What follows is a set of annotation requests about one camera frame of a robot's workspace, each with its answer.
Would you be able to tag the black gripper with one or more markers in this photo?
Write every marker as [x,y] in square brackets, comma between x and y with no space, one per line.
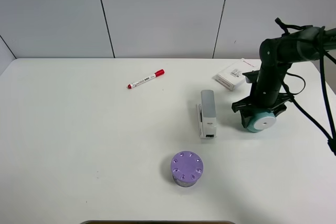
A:
[264,95]

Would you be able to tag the teal pencil sharpener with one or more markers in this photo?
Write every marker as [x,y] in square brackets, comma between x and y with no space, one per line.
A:
[261,121]

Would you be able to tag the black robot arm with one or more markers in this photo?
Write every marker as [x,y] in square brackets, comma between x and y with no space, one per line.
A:
[297,44]

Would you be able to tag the white grey stapler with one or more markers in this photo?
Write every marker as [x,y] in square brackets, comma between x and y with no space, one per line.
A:
[207,118]

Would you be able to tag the white card box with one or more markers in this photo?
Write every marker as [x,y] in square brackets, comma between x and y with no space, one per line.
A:
[232,76]

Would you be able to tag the purple lidded jar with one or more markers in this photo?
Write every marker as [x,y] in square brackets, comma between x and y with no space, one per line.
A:
[186,168]

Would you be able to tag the red whiteboard marker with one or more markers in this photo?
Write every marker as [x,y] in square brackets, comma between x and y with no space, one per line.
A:
[146,79]

